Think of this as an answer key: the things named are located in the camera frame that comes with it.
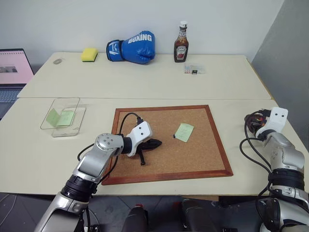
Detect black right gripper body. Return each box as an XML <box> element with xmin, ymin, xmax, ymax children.
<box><xmin>244</xmin><ymin>110</ymin><xmax>271</xmax><ymax>133</ymax></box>

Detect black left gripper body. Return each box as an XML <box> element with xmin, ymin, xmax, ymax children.
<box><xmin>138</xmin><ymin>139</ymin><xmax>155</xmax><ymax>152</ymax></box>

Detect small clear tray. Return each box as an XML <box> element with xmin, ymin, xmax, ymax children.
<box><xmin>183</xmin><ymin>63</ymin><xmax>208</xmax><ymax>76</ymax></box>

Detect flat green sticky note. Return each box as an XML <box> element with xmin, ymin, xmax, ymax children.
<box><xmin>56</xmin><ymin>110</ymin><xmax>74</xmax><ymax>128</ymax></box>

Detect clear plastic box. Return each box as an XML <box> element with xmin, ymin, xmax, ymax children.
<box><xmin>40</xmin><ymin>97</ymin><xmax>88</xmax><ymax>138</ymax></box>

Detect folded green sticky note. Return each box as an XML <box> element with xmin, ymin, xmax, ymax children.
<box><xmin>46</xmin><ymin>108</ymin><xmax>60</xmax><ymax>126</ymax></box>

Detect wood-framed cork board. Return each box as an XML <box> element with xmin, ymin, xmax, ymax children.
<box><xmin>101</xmin><ymin>104</ymin><xmax>234</xmax><ymax>186</ymax></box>

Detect dark rounded shape red mark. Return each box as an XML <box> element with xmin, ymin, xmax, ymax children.
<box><xmin>122</xmin><ymin>204</ymin><xmax>149</xmax><ymax>232</ymax></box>

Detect blue boxing glove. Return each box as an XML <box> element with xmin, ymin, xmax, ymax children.
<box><xmin>106</xmin><ymin>30</ymin><xmax>155</xmax><ymax>65</ymax></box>

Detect ketchup bottle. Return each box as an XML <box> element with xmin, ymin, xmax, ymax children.
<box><xmin>173</xmin><ymin>20</ymin><xmax>190</xmax><ymax>63</ymax></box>

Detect yellow green sponge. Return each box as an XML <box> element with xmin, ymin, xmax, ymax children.
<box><xmin>81</xmin><ymin>47</ymin><xmax>99</xmax><ymax>63</ymax></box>

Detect open laptop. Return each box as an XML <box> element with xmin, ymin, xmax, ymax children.
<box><xmin>0</xmin><ymin>49</ymin><xmax>35</xmax><ymax>121</ymax></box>

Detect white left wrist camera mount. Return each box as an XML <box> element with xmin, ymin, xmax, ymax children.
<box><xmin>126</xmin><ymin>121</ymin><xmax>153</xmax><ymax>158</ymax></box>

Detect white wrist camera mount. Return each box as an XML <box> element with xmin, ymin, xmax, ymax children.
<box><xmin>255</xmin><ymin>107</ymin><xmax>289</xmax><ymax>140</ymax></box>
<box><xmin>126</xmin><ymin>121</ymin><xmax>153</xmax><ymax>158</ymax></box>

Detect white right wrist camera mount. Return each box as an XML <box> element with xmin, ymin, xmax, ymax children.
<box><xmin>255</xmin><ymin>107</ymin><xmax>289</xmax><ymax>140</ymax></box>

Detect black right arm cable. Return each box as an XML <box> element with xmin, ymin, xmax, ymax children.
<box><xmin>239</xmin><ymin>120</ymin><xmax>275</xmax><ymax>203</ymax></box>

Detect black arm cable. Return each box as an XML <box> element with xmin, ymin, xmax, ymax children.
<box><xmin>77</xmin><ymin>112</ymin><xmax>145</xmax><ymax>187</ymax></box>
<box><xmin>239</xmin><ymin>120</ymin><xmax>275</xmax><ymax>203</ymax></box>

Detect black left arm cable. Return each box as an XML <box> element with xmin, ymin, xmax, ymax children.
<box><xmin>77</xmin><ymin>112</ymin><xmax>145</xmax><ymax>187</ymax></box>

